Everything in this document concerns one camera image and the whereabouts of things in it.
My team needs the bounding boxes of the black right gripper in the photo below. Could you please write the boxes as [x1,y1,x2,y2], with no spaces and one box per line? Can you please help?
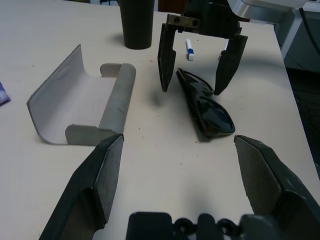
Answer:
[156,0,249,96]

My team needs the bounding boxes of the white marker blue cap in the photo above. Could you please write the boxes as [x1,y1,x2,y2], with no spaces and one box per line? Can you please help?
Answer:
[185,38,195,61]

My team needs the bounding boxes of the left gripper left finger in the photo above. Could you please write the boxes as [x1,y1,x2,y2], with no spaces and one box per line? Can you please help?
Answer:
[38,133,125,240]

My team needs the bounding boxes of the grey glasses case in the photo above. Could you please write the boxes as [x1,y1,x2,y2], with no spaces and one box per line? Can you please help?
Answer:
[26,44,137,146]

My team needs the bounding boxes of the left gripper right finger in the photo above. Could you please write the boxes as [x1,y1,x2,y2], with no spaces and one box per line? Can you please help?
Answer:
[233,134,320,240]

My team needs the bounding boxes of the black pen cup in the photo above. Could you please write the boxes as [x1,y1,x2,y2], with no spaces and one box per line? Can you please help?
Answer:
[119,0,154,50]

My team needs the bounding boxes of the purple tissue pack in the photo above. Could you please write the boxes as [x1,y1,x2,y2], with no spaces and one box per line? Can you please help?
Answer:
[0,81,11,107]

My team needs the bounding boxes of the black sunglasses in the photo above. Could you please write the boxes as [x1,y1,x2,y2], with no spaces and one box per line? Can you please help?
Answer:
[175,66,236,138]

